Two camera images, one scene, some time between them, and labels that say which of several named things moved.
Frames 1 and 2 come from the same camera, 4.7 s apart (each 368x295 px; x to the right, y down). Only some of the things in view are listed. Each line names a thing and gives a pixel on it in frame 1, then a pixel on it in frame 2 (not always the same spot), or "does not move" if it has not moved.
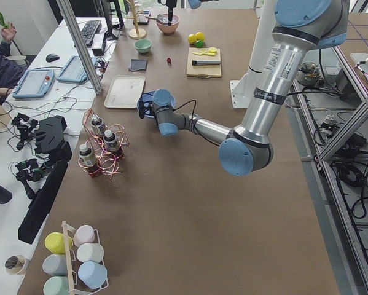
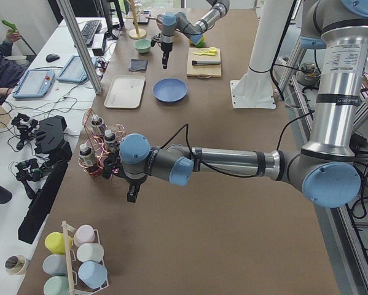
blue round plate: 145,98 to 170,90
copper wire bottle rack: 104,149 does not move
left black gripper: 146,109 to 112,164
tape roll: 15,264 does not move
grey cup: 56,265 does not move
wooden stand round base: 136,34 does not move
